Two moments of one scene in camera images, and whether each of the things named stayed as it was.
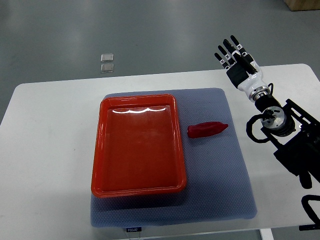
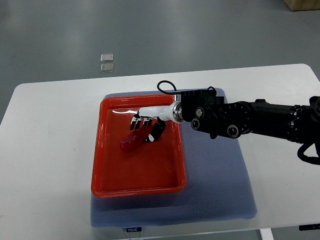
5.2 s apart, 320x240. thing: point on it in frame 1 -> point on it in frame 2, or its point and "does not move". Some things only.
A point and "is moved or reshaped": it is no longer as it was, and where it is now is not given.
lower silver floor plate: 107,68 does not move
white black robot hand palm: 253,84 -> 163,112
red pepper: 205,129 is moved or reshaped
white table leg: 266,234 does not move
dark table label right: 309,227 does not move
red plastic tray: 138,146 does not move
